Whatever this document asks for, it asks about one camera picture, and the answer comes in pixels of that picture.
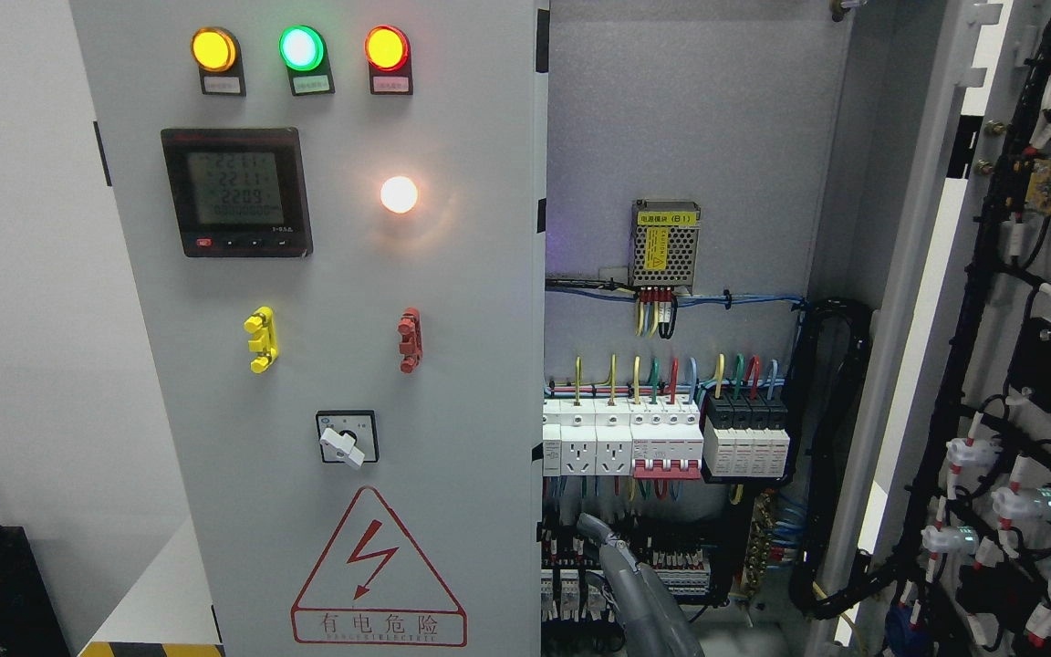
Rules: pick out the black white surge protector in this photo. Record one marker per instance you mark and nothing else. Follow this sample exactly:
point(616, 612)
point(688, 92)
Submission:
point(745, 441)

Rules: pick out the grey electrical cabinet body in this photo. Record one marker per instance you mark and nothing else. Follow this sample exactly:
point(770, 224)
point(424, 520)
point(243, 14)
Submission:
point(815, 136)

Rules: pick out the yellow indicator light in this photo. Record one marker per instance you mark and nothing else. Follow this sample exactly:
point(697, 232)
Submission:
point(218, 56)

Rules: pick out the grey cabinet door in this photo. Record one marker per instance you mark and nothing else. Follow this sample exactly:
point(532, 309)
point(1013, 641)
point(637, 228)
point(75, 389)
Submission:
point(453, 434)
point(974, 577)

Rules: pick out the yellow terminal post block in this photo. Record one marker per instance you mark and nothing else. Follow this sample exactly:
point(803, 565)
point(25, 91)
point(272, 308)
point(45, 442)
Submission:
point(263, 341)

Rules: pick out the red electric hazard warning sticker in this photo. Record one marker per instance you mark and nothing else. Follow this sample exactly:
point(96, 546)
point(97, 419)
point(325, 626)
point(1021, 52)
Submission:
point(373, 585)

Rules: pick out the white rotary selector switch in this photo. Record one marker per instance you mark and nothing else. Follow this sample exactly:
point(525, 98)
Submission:
point(348, 437)

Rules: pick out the metal mesh power supply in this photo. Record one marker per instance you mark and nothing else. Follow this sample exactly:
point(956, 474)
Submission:
point(664, 239)

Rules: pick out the black relay terminal row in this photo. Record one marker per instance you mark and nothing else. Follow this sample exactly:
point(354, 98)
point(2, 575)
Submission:
point(572, 577)

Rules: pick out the black digital power meter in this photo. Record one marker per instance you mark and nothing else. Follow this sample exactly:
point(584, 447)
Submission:
point(238, 193)

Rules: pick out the red terminal post block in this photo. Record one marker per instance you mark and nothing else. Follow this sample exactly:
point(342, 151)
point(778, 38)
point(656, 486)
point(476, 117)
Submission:
point(410, 348)

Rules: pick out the white glowing indicator light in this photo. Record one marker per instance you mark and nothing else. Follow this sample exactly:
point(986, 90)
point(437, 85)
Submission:
point(399, 194)

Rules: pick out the red indicator light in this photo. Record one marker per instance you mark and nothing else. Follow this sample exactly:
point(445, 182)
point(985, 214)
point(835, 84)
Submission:
point(388, 53)

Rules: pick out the green indicator light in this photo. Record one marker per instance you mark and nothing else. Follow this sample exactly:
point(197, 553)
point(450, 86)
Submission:
point(304, 54)

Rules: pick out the white socket breaker row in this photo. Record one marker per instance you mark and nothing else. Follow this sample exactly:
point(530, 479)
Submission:
point(657, 440)

